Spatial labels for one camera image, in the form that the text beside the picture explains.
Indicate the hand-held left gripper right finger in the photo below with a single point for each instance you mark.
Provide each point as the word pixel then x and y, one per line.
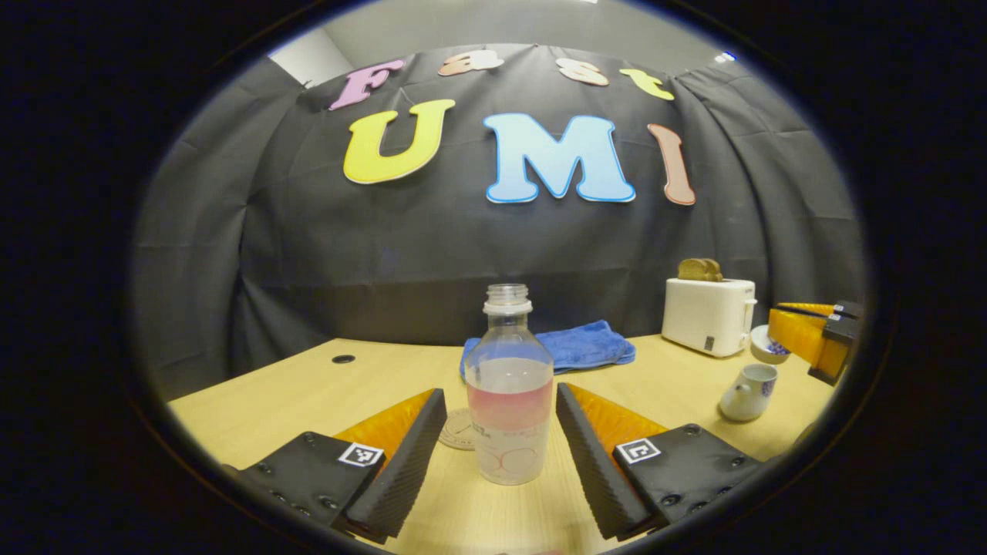
pixel 594 470

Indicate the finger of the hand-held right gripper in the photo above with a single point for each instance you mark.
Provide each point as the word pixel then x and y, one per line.
pixel 802 335
pixel 847 310

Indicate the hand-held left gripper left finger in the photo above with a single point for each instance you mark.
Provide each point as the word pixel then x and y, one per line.
pixel 409 462

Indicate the white teacup lid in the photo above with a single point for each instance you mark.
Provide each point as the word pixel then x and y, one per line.
pixel 765 347

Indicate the round beige coaster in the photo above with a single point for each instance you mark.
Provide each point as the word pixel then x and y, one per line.
pixel 455 432

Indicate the clear plastic water bottle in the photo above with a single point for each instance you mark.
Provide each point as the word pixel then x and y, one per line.
pixel 509 401

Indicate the white toaster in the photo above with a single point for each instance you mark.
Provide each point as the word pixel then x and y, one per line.
pixel 705 316

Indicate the brown bread slice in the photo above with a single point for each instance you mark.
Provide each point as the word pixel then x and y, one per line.
pixel 714 270
pixel 691 270

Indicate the blue folded towel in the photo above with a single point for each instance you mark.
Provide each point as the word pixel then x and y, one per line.
pixel 586 347

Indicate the black backdrop cloth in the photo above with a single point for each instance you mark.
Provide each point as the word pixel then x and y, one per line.
pixel 308 247

